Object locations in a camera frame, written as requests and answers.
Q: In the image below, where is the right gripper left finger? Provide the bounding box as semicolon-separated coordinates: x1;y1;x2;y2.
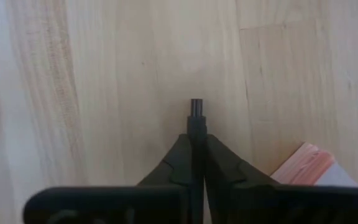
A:
22;133;196;224

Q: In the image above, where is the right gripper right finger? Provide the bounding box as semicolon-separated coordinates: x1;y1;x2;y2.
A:
204;133;358;224

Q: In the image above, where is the pink sticky note pad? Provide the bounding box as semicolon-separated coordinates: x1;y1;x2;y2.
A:
270;142;358;187

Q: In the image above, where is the black pen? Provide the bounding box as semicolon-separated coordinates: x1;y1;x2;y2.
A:
186;98;208;187

